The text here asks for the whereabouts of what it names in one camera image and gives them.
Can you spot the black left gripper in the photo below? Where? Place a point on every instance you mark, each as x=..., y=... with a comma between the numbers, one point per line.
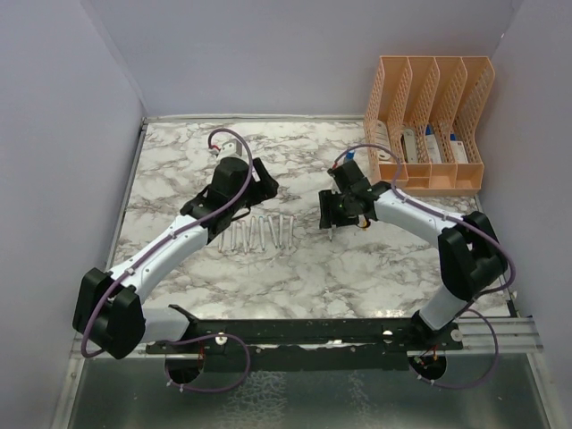
x=264, y=189

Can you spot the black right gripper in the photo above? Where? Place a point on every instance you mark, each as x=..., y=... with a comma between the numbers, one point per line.
x=329, y=217

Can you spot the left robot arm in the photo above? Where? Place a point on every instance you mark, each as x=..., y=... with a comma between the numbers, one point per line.
x=109, y=310

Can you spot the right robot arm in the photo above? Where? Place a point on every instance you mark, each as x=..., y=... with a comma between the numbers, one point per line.
x=470, y=258

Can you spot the white box in organizer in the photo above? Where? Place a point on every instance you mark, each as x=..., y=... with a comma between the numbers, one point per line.
x=382, y=139

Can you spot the blue white box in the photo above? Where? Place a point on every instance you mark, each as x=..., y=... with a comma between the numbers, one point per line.
x=432, y=146

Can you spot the orange file organizer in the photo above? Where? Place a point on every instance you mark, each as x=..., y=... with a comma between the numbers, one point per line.
x=447, y=92

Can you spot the red white box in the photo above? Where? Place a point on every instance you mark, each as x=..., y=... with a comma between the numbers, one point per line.
x=458, y=149

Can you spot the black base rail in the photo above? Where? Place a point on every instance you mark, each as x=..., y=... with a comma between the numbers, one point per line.
x=228, y=353

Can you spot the aluminium frame rail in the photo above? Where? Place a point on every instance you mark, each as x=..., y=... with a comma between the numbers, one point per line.
x=472, y=334

